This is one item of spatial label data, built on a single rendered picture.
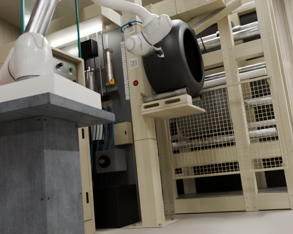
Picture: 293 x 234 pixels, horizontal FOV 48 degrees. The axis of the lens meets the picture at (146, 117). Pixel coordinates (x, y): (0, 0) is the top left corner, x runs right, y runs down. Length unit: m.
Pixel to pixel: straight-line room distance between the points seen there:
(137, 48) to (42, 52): 0.59
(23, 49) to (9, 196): 0.59
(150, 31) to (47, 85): 0.79
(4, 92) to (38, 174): 0.34
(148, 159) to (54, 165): 1.22
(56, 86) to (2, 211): 0.51
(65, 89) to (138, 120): 1.27
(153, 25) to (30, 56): 0.70
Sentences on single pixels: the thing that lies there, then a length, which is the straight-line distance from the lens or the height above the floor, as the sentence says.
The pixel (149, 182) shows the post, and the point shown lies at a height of 0.31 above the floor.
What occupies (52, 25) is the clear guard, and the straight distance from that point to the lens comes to 2.47.
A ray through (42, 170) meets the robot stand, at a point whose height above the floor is 0.41.
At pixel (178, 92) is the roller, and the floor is 0.89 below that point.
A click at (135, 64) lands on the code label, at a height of 1.21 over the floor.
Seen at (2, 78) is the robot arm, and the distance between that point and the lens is 1.68.
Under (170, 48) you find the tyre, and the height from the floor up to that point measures 1.17.
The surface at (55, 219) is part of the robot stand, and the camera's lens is 1.30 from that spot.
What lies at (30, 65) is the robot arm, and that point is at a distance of 1.45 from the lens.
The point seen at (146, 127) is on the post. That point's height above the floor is 0.71.
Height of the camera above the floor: 0.34
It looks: 10 degrees up
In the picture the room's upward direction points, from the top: 6 degrees counter-clockwise
